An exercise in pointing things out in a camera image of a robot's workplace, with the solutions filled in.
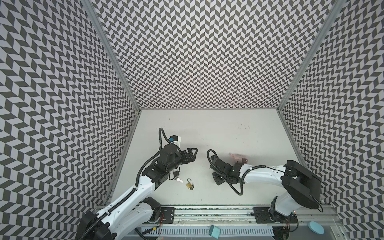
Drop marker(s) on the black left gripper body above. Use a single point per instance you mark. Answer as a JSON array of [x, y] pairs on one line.
[[184, 160]]

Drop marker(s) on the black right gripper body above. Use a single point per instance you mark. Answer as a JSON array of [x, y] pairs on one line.
[[219, 168]]

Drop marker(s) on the small brass padlock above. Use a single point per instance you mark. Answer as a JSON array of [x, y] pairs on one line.
[[190, 184]]

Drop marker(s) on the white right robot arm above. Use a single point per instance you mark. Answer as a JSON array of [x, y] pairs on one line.
[[302, 187]]

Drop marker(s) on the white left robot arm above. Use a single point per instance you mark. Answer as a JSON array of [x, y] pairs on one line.
[[136, 206]]

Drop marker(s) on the black padlock with keys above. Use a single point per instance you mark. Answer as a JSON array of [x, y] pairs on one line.
[[177, 176]]

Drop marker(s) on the pink pencil sharpener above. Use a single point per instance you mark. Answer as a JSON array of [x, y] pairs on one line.
[[239, 158]]

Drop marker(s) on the teal square block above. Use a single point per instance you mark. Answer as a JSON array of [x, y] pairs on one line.
[[214, 232]]

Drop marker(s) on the light blue oval object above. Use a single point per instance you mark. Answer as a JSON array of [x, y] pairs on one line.
[[316, 228]]

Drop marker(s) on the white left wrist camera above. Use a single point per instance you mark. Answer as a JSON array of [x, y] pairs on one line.
[[175, 140]]

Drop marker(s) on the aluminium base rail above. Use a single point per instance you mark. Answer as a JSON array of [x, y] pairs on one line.
[[245, 215]]

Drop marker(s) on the aluminium left corner post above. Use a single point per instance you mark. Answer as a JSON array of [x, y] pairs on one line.
[[92, 16]]

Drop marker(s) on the aluminium corner post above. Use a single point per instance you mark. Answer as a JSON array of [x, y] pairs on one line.
[[92, 16], [323, 31]]

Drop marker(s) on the aluminium right corner post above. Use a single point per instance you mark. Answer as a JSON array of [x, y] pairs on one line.
[[323, 31]]

